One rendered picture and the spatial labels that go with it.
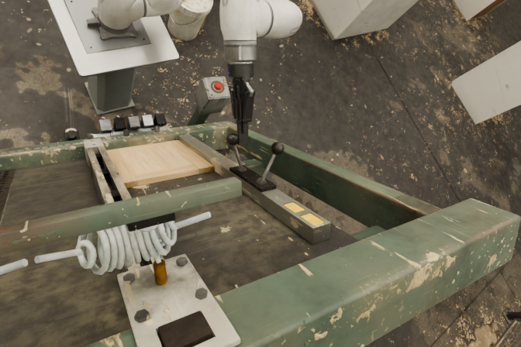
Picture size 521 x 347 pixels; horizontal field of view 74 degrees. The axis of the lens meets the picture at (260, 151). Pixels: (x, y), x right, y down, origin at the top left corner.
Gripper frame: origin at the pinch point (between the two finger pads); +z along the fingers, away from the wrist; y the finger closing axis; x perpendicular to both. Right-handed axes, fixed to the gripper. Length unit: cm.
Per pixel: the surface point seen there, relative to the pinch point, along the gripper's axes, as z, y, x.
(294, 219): 13.6, -31.1, 3.1
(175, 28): -38, 191, -41
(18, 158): 13, 57, 62
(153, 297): 6, -51, 39
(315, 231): 13.4, -38.0, 2.3
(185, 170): 14.6, 17.4, 12.9
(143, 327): 6, -55, 41
